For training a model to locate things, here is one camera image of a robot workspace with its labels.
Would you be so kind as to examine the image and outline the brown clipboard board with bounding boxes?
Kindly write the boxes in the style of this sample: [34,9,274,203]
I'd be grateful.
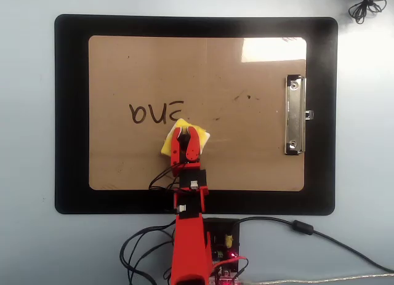
[88,35,308,193]

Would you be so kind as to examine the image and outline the red wire at base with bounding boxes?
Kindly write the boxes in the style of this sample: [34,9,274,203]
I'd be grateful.
[212,255,249,280]

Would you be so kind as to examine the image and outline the black robot arm wires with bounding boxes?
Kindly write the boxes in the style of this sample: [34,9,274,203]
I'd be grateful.
[119,161,185,285]

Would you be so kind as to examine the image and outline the yellow sponge with black hole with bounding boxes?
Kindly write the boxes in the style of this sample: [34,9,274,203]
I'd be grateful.
[160,118,212,158]

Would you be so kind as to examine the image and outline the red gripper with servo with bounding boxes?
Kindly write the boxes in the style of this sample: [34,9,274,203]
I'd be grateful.
[170,126,201,177]

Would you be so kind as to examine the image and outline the black power cable with ferrite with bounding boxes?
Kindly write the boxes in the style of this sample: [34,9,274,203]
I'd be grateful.
[235,216,394,273]

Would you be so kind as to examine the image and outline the black rectangular mat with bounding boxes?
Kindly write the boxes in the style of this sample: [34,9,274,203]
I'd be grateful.
[54,14,339,215]

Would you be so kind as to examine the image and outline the coiled thin black cable bundle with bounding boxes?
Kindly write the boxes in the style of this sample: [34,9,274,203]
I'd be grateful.
[348,0,389,24]

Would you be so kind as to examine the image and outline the silver metal clipboard clip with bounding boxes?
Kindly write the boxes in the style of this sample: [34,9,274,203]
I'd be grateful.
[283,74,315,156]

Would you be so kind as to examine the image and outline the silver braided USB cable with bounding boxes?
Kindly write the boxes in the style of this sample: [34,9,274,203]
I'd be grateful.
[243,274,394,285]

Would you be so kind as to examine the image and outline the black robot base with electronics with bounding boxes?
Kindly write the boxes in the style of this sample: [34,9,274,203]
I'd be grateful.
[203,217,247,285]

